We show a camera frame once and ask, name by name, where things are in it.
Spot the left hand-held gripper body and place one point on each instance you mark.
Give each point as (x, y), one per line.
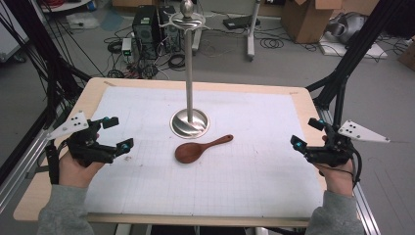
(84, 148)

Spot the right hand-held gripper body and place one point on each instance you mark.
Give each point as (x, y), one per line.
(336, 153)

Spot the brown wooden spoon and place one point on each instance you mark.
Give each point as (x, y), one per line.
(189, 152)

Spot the person's left hand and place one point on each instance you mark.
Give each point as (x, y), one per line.
(75, 174)

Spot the person's right hand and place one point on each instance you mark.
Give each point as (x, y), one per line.
(339, 181)

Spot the small white power device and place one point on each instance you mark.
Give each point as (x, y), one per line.
(126, 49)

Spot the silver metal hanging stand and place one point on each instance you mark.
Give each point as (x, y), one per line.
(189, 81)

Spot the white flat board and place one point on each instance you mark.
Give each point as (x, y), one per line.
(368, 52)

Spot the black computer tower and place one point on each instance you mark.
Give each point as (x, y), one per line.
(169, 36)
(145, 32)

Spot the white grid mat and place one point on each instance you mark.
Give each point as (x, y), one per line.
(212, 189)

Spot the grey round appliance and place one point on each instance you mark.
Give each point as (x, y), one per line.
(349, 27)

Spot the large open cardboard box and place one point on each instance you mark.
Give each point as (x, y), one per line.
(306, 23)

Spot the clear plastic bag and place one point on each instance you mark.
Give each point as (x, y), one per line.
(83, 21)

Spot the white stand leg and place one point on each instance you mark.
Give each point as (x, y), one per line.
(251, 39)

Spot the small cardboard box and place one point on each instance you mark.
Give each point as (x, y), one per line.
(407, 57)

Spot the black flat device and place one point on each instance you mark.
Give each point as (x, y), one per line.
(238, 22)

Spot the grey metal bracket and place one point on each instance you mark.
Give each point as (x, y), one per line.
(34, 173)

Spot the black frame strut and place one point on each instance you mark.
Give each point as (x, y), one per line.
(345, 65)

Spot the aluminium rail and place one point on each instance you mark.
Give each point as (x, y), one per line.
(368, 212)
(19, 169)

